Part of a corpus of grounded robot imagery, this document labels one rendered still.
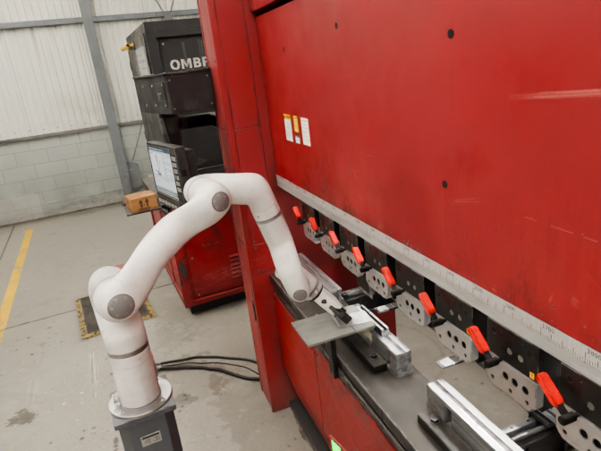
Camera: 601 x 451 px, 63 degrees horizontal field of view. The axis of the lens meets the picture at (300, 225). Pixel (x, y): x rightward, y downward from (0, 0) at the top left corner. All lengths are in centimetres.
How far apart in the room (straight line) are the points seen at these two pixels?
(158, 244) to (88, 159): 721
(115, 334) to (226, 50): 141
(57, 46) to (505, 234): 795
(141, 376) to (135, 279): 31
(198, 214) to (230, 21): 122
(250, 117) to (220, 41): 37
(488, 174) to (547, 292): 26
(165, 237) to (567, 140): 103
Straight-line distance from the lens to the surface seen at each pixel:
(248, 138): 244
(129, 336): 152
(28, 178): 870
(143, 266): 144
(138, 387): 159
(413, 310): 148
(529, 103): 98
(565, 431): 116
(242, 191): 152
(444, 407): 156
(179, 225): 145
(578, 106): 91
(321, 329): 182
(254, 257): 258
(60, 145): 860
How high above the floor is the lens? 194
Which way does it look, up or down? 19 degrees down
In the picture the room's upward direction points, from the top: 7 degrees counter-clockwise
